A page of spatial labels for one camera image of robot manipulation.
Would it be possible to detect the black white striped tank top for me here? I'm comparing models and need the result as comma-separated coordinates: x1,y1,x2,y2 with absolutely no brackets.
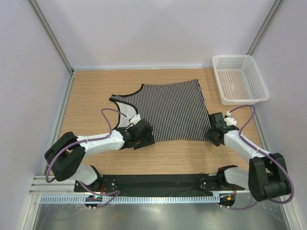
109,79,211,142

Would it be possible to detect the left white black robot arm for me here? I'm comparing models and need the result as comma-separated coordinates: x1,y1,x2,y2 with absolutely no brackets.
44,119,155,192

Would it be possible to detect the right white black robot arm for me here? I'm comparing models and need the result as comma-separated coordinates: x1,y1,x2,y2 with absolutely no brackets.
205,113,295,203

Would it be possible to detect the white plastic basket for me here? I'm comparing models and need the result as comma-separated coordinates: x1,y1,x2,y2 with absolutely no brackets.
212,54,269,105

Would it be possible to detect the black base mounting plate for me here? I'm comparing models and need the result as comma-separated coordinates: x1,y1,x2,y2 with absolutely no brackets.
74,172,244,192

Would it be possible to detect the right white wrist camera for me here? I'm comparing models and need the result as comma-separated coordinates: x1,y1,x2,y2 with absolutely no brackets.
224,111,237,126

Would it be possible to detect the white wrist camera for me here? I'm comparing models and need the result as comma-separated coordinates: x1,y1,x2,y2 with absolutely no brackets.
224,111,237,126
125,114,141,125

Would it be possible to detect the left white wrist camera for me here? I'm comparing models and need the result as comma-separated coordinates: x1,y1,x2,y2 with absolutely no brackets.
125,114,141,125

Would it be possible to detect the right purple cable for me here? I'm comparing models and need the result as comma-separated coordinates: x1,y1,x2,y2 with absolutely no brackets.
225,104,295,211

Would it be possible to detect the slotted white cable duct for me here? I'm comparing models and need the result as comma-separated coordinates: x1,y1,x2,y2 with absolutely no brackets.
40,194,220,205

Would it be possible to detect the aluminium front rail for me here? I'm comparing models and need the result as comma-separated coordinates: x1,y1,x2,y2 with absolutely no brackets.
28,174,80,195

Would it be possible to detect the right aluminium frame post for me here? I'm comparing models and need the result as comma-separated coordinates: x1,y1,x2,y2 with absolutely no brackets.
246,0,285,56

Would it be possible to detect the aluminium frame post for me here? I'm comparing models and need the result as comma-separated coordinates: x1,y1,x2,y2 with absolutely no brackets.
246,0,285,56
31,0,75,75

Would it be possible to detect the left aluminium frame post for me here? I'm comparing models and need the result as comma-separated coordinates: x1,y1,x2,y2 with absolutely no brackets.
31,0,75,75

